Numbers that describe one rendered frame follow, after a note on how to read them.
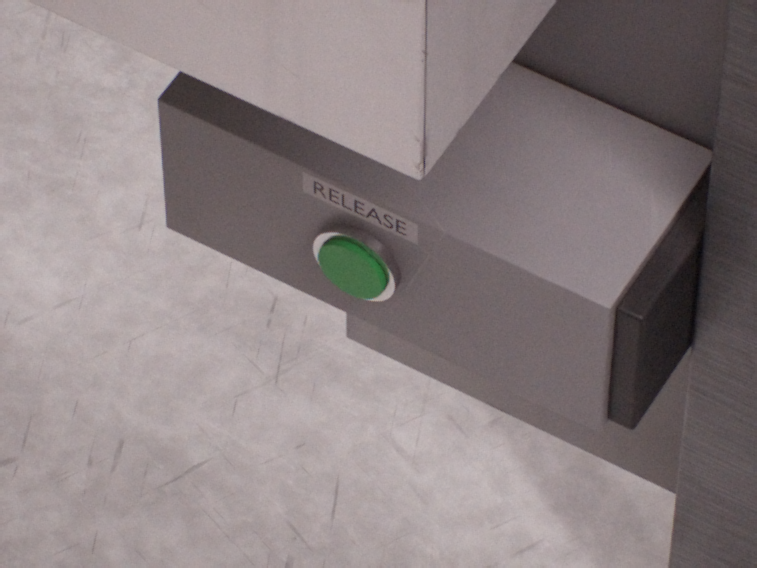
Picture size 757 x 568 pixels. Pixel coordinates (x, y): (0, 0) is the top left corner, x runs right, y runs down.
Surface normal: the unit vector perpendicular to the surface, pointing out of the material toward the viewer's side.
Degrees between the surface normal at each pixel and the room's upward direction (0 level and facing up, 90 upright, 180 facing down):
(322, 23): 90
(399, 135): 90
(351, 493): 0
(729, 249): 90
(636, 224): 0
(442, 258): 90
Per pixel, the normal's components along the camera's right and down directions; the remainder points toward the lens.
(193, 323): 0.00, -0.60
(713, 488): -0.51, 0.69
